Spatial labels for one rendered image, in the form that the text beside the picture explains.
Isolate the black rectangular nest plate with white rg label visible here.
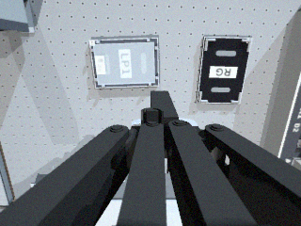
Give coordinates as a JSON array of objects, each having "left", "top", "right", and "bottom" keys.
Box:
[{"left": 197, "top": 37, "right": 253, "bottom": 104}]

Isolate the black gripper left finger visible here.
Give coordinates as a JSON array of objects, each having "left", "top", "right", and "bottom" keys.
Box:
[{"left": 0, "top": 91, "right": 167, "bottom": 226}]

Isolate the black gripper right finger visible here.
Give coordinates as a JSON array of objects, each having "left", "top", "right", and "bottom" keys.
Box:
[{"left": 160, "top": 91, "right": 301, "bottom": 226}]

